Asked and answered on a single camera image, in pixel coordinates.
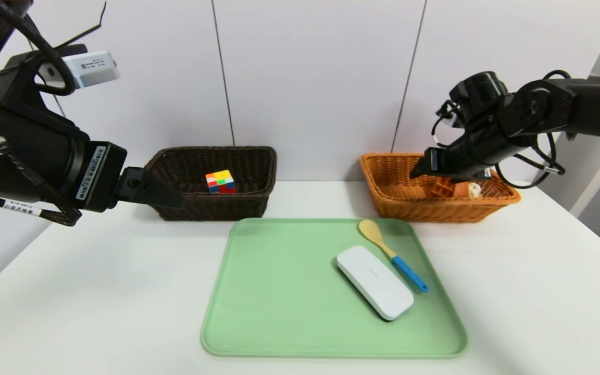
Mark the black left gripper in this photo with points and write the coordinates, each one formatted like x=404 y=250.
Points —
x=103 y=177

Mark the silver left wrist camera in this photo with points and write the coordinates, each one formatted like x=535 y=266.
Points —
x=91 y=70

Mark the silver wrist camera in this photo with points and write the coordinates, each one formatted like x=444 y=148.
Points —
x=454 y=120
x=91 y=70

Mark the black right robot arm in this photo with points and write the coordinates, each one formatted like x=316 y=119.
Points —
x=539 y=109

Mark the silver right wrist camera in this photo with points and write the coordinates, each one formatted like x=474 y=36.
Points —
x=454 y=120

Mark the dark brown wicker basket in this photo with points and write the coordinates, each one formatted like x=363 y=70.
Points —
x=201 y=211

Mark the orange wicker basket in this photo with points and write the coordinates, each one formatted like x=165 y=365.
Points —
x=399 y=208

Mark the multicoloured puzzle cube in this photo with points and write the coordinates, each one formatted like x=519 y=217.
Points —
x=221 y=182

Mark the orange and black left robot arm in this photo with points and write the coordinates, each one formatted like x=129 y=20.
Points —
x=19 y=146

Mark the dark grey wall bracket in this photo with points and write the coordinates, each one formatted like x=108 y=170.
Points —
x=596 y=79

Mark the light green plastic tray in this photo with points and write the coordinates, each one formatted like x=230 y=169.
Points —
x=279 y=312

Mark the white oblong case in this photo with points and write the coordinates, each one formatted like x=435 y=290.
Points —
x=375 y=284

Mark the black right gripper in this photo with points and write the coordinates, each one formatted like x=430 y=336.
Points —
x=434 y=161

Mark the toy waffle slice with fruit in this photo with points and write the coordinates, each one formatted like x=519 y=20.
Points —
x=443 y=187

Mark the thin black zip tie tail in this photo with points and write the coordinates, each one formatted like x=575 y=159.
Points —
x=100 y=23

